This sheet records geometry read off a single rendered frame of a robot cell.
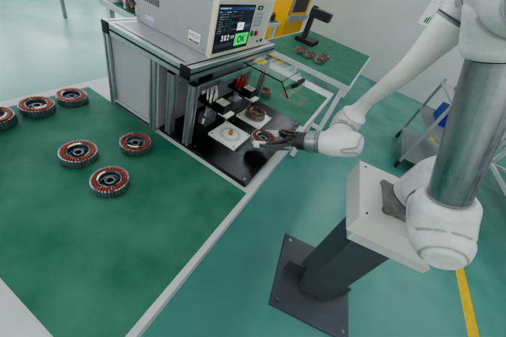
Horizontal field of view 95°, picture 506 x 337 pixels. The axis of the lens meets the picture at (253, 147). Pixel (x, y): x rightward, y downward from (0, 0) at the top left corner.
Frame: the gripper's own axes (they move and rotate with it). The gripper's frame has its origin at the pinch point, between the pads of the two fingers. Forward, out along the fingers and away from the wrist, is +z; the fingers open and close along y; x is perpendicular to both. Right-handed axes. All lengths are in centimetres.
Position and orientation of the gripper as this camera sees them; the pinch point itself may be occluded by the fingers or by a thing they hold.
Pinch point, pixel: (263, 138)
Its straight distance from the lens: 105.9
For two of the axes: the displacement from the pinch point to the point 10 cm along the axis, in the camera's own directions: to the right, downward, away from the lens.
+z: -8.5, -0.8, 5.1
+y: 4.9, -4.5, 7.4
